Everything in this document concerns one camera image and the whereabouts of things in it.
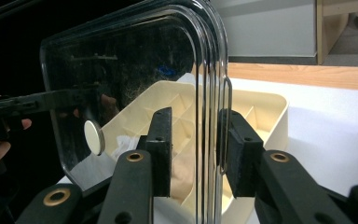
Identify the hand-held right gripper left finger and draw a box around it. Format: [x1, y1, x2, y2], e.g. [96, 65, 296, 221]
[97, 106, 172, 224]

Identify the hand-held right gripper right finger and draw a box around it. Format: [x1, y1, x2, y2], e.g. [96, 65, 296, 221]
[218, 108, 352, 224]

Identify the beige sock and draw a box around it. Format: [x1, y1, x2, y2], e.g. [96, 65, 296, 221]
[170, 148, 198, 204]

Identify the white sock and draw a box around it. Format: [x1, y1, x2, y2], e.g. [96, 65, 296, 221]
[111, 133, 142, 161]

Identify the cream divided storage box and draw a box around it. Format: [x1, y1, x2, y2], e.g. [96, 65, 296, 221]
[101, 79, 290, 224]

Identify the clear box lid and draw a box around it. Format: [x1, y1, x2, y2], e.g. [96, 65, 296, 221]
[39, 0, 233, 224]

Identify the black curtain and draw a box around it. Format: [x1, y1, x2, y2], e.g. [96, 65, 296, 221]
[0, 0, 157, 218]

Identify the white cabinet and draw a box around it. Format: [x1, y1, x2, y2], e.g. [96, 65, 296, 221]
[210, 0, 319, 59]

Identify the wooden desk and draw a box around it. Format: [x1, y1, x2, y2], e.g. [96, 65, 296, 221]
[315, 0, 358, 66]

